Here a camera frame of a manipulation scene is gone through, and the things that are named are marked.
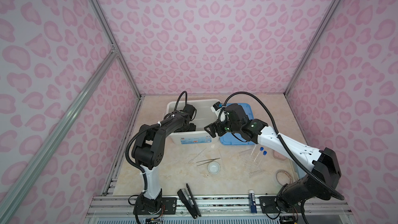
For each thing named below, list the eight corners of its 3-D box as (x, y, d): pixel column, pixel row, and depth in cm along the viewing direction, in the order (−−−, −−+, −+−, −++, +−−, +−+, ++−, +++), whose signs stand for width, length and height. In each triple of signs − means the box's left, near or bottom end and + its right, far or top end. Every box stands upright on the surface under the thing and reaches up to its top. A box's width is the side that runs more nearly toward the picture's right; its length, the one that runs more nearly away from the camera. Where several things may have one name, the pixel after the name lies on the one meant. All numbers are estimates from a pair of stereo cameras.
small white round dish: (207, 174, 85) (207, 173, 83) (207, 163, 89) (207, 161, 87) (220, 174, 85) (220, 173, 83) (219, 163, 89) (219, 161, 87)
